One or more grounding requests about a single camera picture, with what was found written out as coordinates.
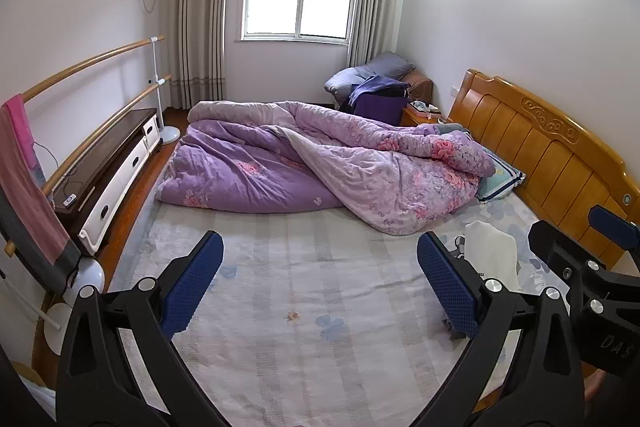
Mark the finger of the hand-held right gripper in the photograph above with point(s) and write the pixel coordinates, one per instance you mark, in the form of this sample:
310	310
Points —
612	224
555	244

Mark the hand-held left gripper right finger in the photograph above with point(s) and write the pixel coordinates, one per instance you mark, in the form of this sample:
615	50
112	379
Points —
447	282

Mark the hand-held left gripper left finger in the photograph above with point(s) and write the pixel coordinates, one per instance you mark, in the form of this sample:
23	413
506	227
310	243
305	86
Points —
192	282

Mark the cream sweatshirt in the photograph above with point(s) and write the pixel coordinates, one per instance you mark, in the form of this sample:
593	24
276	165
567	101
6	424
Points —
492	252

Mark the person's right hand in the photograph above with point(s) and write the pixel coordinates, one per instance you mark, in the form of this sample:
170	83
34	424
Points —
594	387

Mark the blue patterned pillow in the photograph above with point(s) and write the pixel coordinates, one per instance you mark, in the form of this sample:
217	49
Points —
502	179

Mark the wooden headboard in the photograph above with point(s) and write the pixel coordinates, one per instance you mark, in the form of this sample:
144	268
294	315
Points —
550	157

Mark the white dome stand base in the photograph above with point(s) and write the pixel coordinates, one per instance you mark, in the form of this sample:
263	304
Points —
87	274

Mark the white floral bed blanket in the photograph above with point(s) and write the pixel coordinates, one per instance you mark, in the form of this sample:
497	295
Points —
310	257

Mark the purple floral quilt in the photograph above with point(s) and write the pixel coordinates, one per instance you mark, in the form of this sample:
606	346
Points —
240	167

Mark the white round disc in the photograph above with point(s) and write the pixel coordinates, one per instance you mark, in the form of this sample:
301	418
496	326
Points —
57	322

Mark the small remote control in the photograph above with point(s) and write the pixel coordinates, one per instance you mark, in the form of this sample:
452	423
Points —
70	199

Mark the grey folded cloth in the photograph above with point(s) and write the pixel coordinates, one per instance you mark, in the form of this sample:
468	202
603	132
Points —
450	128

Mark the dark top white cabinet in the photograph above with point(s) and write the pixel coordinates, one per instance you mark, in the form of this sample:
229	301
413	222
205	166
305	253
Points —
115	142

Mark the dusty pink grey-edged towel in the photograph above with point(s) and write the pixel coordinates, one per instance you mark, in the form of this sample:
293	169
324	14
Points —
40	222

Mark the wooden bedside table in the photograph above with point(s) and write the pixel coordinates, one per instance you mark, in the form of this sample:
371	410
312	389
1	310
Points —
412	118

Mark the tissue box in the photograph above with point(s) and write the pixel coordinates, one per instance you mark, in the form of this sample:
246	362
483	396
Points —
424	107

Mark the purple storage box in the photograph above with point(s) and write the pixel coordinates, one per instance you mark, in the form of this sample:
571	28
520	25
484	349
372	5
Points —
380	109

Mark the brown armchair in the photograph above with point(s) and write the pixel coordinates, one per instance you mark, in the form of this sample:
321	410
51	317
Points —
420	84

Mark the blue purple cloth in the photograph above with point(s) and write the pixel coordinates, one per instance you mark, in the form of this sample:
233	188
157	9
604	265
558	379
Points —
372	84

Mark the bright pink towel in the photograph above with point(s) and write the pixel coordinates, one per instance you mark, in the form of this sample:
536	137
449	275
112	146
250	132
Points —
20	127

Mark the white barre stand post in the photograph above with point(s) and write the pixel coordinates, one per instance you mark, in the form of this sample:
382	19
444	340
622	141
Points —
159	107

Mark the white wall socket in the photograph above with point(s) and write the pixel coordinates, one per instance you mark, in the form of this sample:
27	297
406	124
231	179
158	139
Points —
454	91

